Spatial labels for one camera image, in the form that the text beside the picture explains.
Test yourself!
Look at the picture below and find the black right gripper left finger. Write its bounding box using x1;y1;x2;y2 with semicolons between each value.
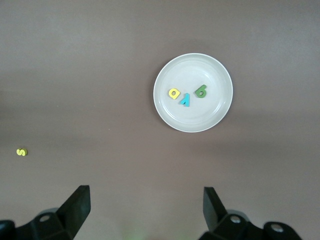
14;185;91;240

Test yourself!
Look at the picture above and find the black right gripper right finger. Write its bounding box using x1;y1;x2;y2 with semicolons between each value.
199;186;266;240

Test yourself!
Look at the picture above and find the teal letter y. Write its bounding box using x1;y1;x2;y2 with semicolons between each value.
178;92;191;108

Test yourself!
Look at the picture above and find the yellow letter a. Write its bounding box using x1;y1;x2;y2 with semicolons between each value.
168;88;181;100

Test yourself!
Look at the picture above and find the green letter g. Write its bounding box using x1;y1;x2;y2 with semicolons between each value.
194;84;208;99

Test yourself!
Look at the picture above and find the beige round plate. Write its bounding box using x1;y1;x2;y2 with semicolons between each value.
153;52;234;134

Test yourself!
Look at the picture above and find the brown table cover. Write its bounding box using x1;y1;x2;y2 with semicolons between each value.
0;0;320;240

